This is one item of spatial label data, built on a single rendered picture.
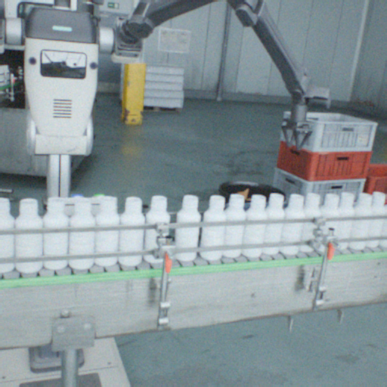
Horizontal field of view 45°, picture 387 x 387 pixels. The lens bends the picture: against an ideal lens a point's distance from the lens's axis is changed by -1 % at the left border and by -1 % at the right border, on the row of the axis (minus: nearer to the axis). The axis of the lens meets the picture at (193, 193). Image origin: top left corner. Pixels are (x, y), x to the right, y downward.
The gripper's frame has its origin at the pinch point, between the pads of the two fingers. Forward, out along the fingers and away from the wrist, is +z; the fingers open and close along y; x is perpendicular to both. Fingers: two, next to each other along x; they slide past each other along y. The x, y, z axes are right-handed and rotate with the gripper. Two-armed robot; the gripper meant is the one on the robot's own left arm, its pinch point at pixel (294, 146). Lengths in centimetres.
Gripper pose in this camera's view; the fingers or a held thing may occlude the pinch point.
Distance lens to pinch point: 171.9
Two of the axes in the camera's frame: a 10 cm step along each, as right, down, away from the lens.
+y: -3.4, -2.9, 9.0
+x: -9.4, 0.2, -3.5
